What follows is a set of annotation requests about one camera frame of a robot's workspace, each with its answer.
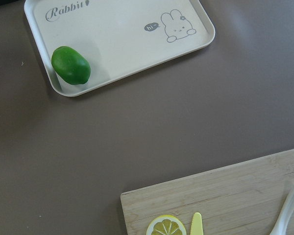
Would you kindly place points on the yellow plastic knife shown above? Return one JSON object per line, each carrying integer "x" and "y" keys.
{"x": 196, "y": 224}

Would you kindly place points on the wooden cutting board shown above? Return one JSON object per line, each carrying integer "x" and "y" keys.
{"x": 239, "y": 199}

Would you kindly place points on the lemon slice near handle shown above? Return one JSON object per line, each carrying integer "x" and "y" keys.
{"x": 166, "y": 225}

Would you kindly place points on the cream rabbit tray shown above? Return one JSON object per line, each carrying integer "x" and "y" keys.
{"x": 117, "y": 37}

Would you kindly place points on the green lime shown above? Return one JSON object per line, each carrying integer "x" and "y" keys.
{"x": 71, "y": 66}

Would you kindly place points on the white ceramic spoon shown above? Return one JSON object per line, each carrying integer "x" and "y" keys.
{"x": 286, "y": 212}

